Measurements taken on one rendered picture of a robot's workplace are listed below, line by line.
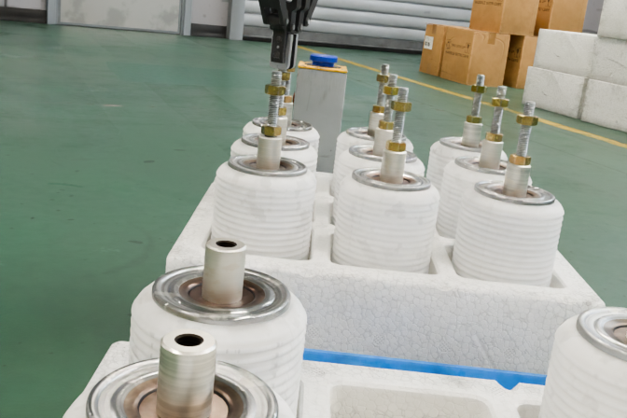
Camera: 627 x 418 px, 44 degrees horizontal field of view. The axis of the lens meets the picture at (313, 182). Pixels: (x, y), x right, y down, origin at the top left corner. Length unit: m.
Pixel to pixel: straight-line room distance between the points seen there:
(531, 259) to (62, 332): 0.54
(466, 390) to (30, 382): 0.49
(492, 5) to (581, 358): 4.18
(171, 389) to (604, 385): 0.23
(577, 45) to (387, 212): 2.99
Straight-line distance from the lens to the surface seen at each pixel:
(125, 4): 5.77
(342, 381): 0.51
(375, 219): 0.70
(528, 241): 0.72
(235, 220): 0.71
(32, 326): 0.98
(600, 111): 3.46
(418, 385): 0.52
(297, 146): 0.83
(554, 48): 3.75
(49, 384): 0.86
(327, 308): 0.69
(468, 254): 0.74
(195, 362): 0.30
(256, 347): 0.39
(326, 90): 1.09
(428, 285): 0.69
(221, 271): 0.41
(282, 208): 0.70
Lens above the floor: 0.42
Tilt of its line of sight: 14 degrees down
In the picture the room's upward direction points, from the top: 6 degrees clockwise
